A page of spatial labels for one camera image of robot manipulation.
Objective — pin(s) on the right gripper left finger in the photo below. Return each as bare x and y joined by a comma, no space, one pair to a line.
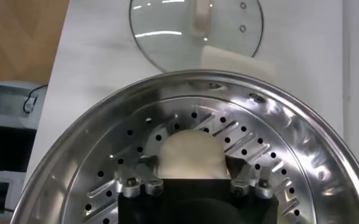
133,185

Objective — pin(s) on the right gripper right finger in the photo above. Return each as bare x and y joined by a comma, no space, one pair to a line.
260,187

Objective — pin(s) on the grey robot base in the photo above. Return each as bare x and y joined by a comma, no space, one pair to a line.
2,103

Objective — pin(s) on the steel steamer pot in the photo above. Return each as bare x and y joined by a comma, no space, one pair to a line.
237,64

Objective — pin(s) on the white steamed baozi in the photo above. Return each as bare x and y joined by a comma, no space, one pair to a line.
191,152

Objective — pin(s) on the glass pot lid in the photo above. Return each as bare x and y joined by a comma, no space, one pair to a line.
167,45

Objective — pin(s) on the steel steamer basket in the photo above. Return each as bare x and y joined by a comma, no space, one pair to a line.
289,121

